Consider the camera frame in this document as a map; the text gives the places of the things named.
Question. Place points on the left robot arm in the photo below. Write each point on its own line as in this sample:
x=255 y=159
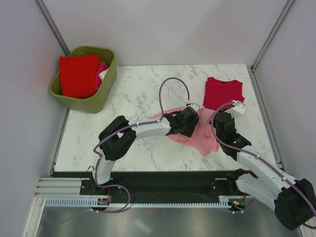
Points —
x=117 y=138

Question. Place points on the light pink t shirt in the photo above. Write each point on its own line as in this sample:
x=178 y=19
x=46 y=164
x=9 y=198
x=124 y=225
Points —
x=202 y=138

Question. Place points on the left aluminium corner post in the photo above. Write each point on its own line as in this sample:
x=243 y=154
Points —
x=52 y=26

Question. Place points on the bright red folded shirt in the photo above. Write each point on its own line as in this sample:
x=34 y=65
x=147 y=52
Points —
x=77 y=74

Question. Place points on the magenta shirt in bin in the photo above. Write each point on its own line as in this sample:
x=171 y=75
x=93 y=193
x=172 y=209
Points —
x=102 y=66

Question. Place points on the crimson folded t shirt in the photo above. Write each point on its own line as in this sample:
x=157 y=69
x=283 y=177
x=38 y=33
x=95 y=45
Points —
x=218 y=92

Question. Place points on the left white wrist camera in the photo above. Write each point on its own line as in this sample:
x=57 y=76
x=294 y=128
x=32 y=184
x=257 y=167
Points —
x=193 y=105

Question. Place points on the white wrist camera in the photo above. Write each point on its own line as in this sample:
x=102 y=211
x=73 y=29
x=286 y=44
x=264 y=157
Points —
x=238 y=108
x=193 y=105

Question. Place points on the aluminium corner post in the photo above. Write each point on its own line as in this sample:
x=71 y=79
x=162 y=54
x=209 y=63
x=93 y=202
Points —
x=272 y=34
x=52 y=26

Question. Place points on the olive green bin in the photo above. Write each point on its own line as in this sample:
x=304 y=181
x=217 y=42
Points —
x=95 y=103

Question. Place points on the right aluminium corner post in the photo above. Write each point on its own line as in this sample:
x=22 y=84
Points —
x=272 y=34

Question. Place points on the aluminium rail frame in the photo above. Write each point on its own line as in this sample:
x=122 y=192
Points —
x=135 y=95

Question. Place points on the white slotted cable duct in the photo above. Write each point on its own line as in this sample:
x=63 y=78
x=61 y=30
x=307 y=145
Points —
x=217 y=202

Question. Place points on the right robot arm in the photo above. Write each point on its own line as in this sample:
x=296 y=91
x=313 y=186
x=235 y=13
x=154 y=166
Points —
x=293 y=201

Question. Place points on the white cloth in bin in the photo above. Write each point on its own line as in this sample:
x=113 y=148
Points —
x=102 y=74

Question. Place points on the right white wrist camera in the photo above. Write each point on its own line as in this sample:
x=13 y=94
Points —
x=238 y=108

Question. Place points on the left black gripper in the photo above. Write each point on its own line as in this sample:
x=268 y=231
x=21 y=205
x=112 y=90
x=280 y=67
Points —
x=189 y=132

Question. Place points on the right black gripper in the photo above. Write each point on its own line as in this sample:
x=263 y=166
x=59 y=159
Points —
x=214 y=120

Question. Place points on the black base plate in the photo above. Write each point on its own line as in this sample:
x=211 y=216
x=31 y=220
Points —
x=165 y=185

